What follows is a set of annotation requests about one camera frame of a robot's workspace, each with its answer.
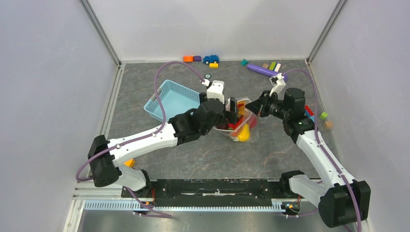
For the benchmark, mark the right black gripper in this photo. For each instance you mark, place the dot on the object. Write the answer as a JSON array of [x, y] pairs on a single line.
[[258, 106]]

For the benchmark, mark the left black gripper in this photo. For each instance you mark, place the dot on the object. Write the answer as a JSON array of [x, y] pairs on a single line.
[[227, 116]]

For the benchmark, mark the red toy chili pepper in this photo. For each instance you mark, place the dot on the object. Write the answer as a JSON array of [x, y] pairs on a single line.
[[234, 126]]

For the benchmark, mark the red toy tomato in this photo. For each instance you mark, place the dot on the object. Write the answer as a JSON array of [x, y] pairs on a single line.
[[253, 120]]

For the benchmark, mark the clear polka dot zip bag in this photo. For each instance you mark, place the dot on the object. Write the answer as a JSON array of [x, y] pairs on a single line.
[[254, 132]]

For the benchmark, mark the yellow toy pear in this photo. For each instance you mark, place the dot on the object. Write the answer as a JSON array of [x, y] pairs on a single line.
[[244, 134]]

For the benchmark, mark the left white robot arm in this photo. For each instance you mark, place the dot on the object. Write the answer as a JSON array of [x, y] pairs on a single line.
[[107, 158]]

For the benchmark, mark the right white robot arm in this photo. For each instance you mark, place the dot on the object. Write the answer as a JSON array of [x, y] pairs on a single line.
[[339, 198]]

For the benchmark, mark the multicolour block stack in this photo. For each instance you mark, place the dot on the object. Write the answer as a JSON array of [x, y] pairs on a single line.
[[309, 113]]

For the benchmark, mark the green cube block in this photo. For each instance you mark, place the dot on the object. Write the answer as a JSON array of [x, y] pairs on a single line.
[[324, 115]]

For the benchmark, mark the tan cube block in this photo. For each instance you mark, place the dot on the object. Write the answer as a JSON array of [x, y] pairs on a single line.
[[328, 124]]

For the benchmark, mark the teal small block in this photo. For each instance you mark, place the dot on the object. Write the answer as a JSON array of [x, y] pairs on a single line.
[[244, 62]]

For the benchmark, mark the yellow rectangular block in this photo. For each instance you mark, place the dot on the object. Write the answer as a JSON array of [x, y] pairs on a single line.
[[213, 65]]

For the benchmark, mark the purple toy flashlight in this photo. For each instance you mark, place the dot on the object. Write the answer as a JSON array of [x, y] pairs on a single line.
[[261, 70]]

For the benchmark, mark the blue toy car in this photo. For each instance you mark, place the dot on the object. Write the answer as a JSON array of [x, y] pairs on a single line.
[[211, 59]]

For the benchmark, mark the green white block cluster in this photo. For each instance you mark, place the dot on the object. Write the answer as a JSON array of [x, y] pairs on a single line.
[[273, 66]]

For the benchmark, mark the light blue plastic basket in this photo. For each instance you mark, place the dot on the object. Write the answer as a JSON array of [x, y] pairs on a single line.
[[175, 98]]

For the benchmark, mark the orange toy block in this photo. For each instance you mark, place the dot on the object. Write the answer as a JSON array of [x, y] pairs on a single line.
[[188, 58]]

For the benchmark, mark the orange wedge block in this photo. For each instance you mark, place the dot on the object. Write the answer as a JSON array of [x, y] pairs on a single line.
[[130, 163]]

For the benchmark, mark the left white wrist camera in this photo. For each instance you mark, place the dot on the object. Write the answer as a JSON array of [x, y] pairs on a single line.
[[214, 89]]

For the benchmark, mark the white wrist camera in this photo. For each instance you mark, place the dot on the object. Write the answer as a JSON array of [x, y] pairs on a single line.
[[278, 83], [214, 89]]

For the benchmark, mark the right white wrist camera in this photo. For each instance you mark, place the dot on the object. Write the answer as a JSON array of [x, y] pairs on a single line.
[[278, 83]]

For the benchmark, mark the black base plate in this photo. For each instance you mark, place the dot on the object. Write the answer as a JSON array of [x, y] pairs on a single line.
[[215, 192]]

